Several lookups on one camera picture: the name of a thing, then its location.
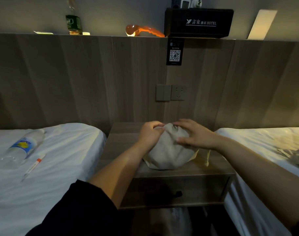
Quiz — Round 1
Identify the person's right hand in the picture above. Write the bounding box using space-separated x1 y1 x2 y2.
173 118 222 151

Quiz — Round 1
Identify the person's left hand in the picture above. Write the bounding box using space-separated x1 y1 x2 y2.
138 121 165 153

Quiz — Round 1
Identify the beige cloth pouch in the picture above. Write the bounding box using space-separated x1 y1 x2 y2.
143 123 199 170

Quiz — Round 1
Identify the person's left forearm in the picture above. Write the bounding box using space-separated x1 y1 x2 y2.
88 142 150 210

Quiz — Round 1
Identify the person's right forearm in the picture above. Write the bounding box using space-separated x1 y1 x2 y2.
216 135 299 231

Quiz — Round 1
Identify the wooden nightstand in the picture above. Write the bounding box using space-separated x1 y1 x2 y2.
96 122 236 210

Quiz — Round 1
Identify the wooden headboard panel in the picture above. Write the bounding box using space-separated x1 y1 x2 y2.
0 33 299 135

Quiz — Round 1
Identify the black code sticker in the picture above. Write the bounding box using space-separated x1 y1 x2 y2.
166 37 185 66

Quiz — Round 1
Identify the white bed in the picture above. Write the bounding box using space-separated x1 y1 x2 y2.
214 127 299 236
0 123 107 236

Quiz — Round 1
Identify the orange plastic hair tool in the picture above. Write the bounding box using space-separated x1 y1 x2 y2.
125 24 165 38

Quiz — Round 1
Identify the black tissue box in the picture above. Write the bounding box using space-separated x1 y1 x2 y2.
164 7 234 39

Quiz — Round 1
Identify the black sleeve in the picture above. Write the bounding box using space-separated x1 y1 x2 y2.
25 179 120 236

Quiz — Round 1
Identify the white charger plug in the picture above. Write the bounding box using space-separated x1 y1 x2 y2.
180 0 203 9

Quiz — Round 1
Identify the white pen with orange band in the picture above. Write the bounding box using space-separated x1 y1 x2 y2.
21 153 46 182

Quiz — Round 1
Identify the green label glass bottle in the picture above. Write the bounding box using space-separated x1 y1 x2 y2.
65 0 83 35

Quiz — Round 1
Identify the clear plastic water bottle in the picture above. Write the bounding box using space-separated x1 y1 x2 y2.
0 129 46 170

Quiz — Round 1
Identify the white card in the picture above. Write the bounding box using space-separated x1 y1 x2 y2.
247 9 278 40

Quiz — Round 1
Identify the grey wall switch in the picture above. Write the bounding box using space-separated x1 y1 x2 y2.
156 84 172 102

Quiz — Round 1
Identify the grey wall socket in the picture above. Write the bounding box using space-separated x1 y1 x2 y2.
171 85 186 101

